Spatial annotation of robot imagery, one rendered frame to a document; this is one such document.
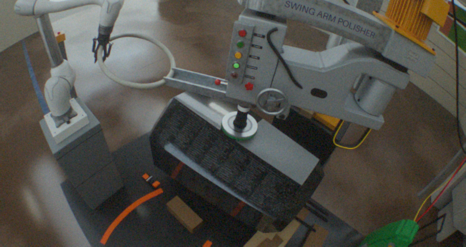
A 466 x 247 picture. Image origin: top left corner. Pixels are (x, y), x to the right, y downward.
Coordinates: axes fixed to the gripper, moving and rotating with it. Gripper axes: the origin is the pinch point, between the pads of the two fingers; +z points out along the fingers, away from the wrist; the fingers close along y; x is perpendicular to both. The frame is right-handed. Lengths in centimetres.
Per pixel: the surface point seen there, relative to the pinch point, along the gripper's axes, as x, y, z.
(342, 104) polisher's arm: -34, 119, -58
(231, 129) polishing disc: -23, 88, -5
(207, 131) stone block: -18, 79, 9
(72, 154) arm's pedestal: -43, -1, 46
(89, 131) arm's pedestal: -27.6, 7.0, 35.4
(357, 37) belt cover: -31, 99, -87
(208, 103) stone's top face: 4, 78, 7
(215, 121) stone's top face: -12, 82, 4
